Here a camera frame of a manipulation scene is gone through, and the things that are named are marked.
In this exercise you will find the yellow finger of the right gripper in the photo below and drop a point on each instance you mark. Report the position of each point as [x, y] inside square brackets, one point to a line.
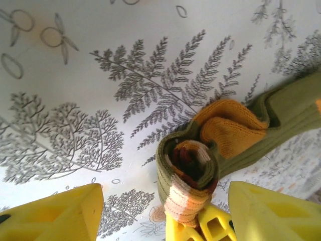
[215, 223]
[178, 232]

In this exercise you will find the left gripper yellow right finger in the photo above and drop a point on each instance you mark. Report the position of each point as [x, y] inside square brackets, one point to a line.
[276, 216]

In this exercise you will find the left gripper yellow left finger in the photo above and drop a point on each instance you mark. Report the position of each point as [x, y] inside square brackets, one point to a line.
[62, 216]

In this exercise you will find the olive green sock orange toe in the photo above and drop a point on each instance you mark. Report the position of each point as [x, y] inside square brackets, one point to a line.
[288, 94]
[175, 163]

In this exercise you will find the white fern print tablecloth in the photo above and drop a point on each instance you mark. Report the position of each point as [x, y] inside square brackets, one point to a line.
[75, 75]

